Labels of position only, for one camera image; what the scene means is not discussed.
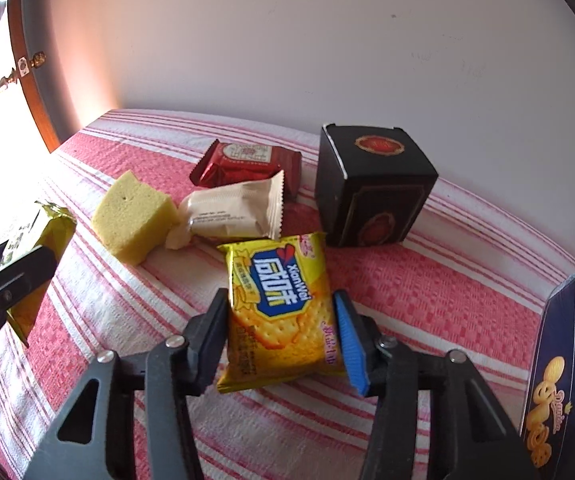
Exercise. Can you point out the small yellow sponge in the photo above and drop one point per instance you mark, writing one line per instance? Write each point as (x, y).
(127, 220)

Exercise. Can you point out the yellow cracker packet blue label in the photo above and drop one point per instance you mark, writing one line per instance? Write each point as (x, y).
(277, 310)

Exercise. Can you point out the gold snack packet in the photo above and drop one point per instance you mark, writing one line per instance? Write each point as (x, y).
(52, 230)

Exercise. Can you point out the beige snack packet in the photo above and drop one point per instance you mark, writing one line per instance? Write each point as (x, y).
(227, 210)

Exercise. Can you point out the wooden door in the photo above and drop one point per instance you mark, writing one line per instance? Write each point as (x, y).
(37, 105)

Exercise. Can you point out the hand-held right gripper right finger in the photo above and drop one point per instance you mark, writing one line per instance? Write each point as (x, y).
(352, 350)

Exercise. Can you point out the black cardboard box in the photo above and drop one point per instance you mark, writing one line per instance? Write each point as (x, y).
(367, 185)

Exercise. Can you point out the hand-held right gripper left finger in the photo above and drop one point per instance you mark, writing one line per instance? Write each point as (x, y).
(207, 340)

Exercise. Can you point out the blue round cookie tin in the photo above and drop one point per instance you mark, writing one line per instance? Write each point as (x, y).
(557, 360)

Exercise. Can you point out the red snack packet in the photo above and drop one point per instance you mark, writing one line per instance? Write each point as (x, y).
(247, 160)

